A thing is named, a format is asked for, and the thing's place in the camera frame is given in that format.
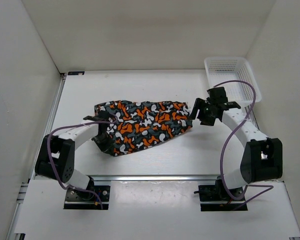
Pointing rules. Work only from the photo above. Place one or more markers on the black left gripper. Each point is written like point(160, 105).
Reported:
point(109, 145)

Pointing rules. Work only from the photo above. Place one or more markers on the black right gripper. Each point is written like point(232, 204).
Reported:
point(200, 104)

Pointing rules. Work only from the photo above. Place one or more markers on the orange camouflage shorts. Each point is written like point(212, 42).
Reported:
point(136, 126)

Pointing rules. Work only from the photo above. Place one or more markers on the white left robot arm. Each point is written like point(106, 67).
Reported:
point(56, 158)

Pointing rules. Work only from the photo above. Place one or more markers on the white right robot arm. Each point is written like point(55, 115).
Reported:
point(262, 157)

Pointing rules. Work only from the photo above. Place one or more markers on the white plastic basket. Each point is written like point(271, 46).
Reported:
point(236, 76)

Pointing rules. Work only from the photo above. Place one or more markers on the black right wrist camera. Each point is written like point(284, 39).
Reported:
point(217, 95)

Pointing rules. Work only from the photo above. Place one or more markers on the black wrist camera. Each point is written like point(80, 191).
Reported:
point(101, 118)
point(217, 95)

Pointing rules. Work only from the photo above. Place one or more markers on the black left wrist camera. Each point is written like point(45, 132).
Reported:
point(101, 118)

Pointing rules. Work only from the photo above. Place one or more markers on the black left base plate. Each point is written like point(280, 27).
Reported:
point(78, 200)

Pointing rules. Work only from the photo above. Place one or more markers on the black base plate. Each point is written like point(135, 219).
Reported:
point(78, 200)
point(212, 201)

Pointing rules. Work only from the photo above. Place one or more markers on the aluminium table frame rail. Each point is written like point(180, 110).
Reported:
point(152, 191)

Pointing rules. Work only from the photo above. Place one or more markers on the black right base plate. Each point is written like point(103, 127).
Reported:
point(212, 201)

